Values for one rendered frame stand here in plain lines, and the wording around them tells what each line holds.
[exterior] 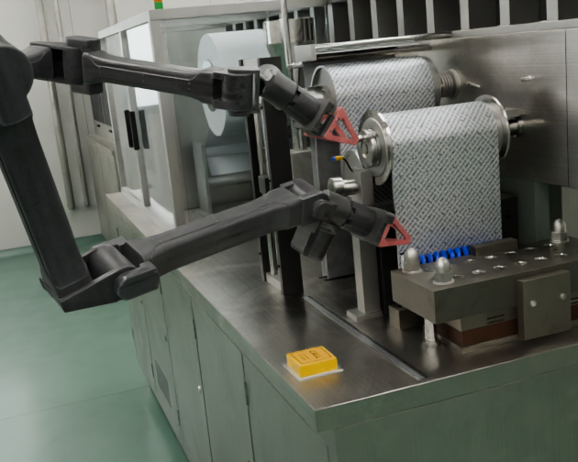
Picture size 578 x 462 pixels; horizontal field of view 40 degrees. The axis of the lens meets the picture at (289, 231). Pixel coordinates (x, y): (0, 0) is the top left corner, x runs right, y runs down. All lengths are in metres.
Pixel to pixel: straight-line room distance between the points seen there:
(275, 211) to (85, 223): 5.74
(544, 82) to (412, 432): 0.73
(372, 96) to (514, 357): 0.65
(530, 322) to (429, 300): 0.19
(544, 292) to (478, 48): 0.61
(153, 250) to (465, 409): 0.59
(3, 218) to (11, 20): 1.60
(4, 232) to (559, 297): 5.92
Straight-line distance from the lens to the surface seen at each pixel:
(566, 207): 1.94
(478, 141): 1.62
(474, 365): 1.42
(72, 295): 1.19
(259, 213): 1.34
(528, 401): 1.49
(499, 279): 1.45
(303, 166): 2.25
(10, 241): 7.04
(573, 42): 1.59
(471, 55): 1.87
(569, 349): 1.50
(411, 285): 1.45
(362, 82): 1.76
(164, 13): 2.43
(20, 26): 6.93
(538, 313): 1.49
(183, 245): 1.27
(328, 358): 1.41
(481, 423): 1.44
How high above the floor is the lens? 1.45
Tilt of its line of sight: 13 degrees down
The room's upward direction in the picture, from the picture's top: 6 degrees counter-clockwise
